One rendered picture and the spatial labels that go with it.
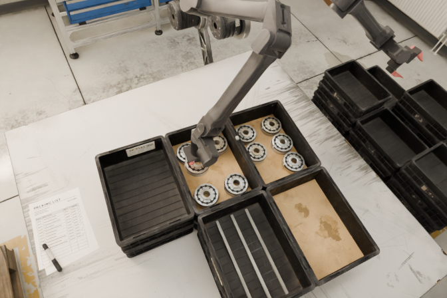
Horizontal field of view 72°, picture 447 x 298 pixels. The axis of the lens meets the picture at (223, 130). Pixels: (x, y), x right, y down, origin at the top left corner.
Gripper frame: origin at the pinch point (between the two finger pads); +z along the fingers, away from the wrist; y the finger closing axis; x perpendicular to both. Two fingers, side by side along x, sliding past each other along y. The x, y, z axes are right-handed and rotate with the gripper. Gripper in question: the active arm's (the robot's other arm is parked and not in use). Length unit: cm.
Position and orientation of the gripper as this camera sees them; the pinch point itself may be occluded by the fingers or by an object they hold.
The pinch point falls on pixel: (197, 160)
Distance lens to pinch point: 129.0
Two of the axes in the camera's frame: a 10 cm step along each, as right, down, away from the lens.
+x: -3.9, -8.1, 4.4
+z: -1.0, 5.1, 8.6
